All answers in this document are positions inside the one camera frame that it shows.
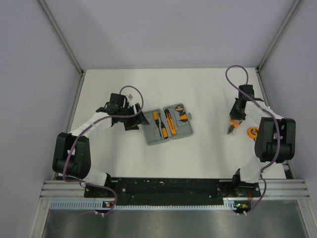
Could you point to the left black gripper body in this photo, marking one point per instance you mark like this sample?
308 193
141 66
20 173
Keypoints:
128 111

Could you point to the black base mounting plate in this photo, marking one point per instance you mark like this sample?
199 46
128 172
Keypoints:
174 191

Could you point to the orange utility knife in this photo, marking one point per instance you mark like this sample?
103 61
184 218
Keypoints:
170 122

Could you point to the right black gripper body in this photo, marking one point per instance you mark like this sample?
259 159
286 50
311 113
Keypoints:
236 113

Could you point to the grey plastic tool case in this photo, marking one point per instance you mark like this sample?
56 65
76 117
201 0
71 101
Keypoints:
183 129

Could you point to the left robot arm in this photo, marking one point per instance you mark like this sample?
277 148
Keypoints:
72 154

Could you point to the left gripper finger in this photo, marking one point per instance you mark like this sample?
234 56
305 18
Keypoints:
138 108
134 122

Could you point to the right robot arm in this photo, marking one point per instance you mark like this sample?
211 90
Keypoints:
274 136

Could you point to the orange black screwdriver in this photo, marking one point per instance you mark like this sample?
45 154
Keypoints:
156 118
163 128

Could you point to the black round tape roll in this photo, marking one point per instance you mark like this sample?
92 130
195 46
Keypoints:
179 108

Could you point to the white slotted cable duct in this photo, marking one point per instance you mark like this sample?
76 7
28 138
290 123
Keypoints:
104 205

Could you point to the orange pliers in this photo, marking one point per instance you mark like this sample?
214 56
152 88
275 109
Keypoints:
234 123

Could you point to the orange tape measure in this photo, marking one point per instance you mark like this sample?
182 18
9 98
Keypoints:
253 132

